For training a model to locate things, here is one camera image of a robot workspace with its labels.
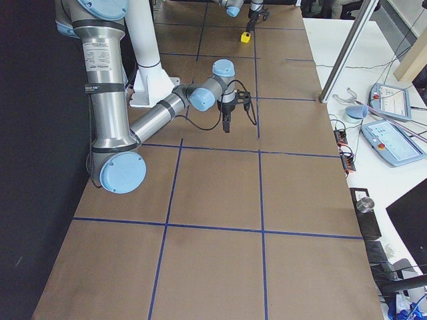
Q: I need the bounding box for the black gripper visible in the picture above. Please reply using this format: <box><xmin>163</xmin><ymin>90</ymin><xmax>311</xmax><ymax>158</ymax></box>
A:
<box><xmin>217</xmin><ymin>99</ymin><xmax>236</xmax><ymax>133</ymax></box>
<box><xmin>246</xmin><ymin>9</ymin><xmax>262</xmax><ymax>33</ymax></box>

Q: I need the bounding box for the yellow wooden cube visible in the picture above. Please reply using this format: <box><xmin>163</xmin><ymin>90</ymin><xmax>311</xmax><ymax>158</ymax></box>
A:
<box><xmin>240</xmin><ymin>31</ymin><xmax>251</xmax><ymax>43</ymax></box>

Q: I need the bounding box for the aluminium frame post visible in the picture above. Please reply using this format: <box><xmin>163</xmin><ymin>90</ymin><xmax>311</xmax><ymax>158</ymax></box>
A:
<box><xmin>319</xmin><ymin>0</ymin><xmax>378</xmax><ymax>103</ymax></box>

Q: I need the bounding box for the teach pendant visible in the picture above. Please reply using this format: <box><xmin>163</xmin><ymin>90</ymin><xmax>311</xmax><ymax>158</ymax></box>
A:
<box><xmin>361</xmin><ymin>120</ymin><xmax>426</xmax><ymax>167</ymax></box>
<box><xmin>369</xmin><ymin>83</ymin><xmax>412</xmax><ymax>121</ymax></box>

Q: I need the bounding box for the black monitor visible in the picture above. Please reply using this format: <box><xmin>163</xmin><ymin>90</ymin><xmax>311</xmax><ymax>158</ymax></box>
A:
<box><xmin>386</xmin><ymin>180</ymin><xmax>427</xmax><ymax>273</ymax></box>

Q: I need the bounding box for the near teach pendant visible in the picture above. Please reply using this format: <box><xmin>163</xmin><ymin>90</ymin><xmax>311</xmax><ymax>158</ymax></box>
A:
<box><xmin>361</xmin><ymin>120</ymin><xmax>426</xmax><ymax>167</ymax></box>

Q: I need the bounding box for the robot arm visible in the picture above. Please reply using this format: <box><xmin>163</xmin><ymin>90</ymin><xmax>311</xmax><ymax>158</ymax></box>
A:
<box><xmin>213</xmin><ymin>0</ymin><xmax>268</xmax><ymax>33</ymax></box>
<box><xmin>55</xmin><ymin>1</ymin><xmax>235</xmax><ymax>194</ymax></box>

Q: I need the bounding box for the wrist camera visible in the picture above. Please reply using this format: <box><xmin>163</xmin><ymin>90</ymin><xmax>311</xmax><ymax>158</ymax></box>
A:
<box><xmin>259</xmin><ymin>9</ymin><xmax>270</xmax><ymax>21</ymax></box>
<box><xmin>235</xmin><ymin>90</ymin><xmax>252</xmax><ymax>112</ymax></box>

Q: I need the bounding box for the black box under cup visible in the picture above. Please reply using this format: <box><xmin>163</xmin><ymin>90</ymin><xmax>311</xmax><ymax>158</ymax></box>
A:
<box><xmin>350</xmin><ymin>187</ymin><xmax>382</xmax><ymax>241</ymax></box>

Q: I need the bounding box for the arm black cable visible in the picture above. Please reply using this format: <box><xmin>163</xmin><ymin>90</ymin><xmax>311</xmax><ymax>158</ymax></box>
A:
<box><xmin>173</xmin><ymin>79</ymin><xmax>258</xmax><ymax>131</ymax></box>

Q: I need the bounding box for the far teach pendant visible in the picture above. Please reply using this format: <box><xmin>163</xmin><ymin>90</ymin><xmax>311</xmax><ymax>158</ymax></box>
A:
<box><xmin>369</xmin><ymin>83</ymin><xmax>412</xmax><ymax>121</ymax></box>

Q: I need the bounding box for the metal cup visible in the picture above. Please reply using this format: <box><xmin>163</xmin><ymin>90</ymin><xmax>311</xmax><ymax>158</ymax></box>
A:
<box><xmin>356</xmin><ymin>197</ymin><xmax>375</xmax><ymax>213</ymax></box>

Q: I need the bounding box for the reacher grabber stick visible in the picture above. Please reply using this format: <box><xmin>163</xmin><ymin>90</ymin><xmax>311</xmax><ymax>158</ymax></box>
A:
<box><xmin>332</xmin><ymin>86</ymin><xmax>427</xmax><ymax>145</ymax></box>

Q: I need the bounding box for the power strip with plugs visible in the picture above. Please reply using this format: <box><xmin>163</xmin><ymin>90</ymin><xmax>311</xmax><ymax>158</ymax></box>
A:
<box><xmin>334</xmin><ymin>129</ymin><xmax>348</xmax><ymax>146</ymax></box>

